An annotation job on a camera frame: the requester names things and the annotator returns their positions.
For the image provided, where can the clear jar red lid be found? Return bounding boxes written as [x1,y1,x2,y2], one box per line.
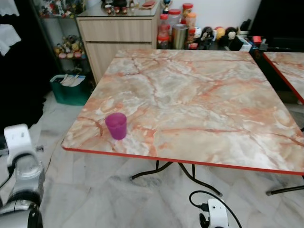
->
[169,9,183,27]

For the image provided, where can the small orange snack jar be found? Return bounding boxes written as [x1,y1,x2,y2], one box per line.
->
[186,12,197,29]

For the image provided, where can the white box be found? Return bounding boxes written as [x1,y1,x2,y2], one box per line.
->
[237,37,252,52]

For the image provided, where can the light wooden cabinet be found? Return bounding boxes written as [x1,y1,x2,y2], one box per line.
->
[76,6,162,84]

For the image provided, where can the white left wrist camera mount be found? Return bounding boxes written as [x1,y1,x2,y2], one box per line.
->
[4,124,36,167]

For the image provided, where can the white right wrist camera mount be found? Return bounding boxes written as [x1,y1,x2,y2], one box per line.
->
[208,199,229,228]

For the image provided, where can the green storage box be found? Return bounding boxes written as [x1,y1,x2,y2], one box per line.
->
[50,74,93,106]

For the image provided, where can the red cap plastic bottle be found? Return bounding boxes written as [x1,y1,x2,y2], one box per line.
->
[157,14,171,50]

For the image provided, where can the large black panel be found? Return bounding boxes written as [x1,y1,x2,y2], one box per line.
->
[249,0,304,38]

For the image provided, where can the purple plastic cup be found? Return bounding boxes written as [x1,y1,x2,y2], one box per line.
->
[105,113,128,141]

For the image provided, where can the white cloth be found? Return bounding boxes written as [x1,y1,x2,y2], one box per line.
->
[0,25,22,57]
[0,0,19,17]

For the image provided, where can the orange filled jar red lid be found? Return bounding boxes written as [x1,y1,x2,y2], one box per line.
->
[182,3,194,17]

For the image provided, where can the stainless steel tumbler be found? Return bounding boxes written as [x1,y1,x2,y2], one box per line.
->
[172,24,190,50]

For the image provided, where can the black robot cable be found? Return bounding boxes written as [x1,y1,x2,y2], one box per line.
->
[189,190,243,228]

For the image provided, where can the white papers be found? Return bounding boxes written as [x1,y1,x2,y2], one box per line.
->
[59,71,86,87]

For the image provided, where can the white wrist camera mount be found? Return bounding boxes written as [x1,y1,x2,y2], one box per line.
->
[208,199,229,228]
[4,124,36,167]

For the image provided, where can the black plush toy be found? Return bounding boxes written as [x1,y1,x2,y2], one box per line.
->
[226,27,238,44]
[202,27,214,48]

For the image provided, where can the black metal table leg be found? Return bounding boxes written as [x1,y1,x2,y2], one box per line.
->
[178,163,223,197]
[266,185,304,196]
[132,161,174,181]

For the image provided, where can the glass display shelf unit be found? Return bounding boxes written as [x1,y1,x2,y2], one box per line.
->
[31,0,87,73]

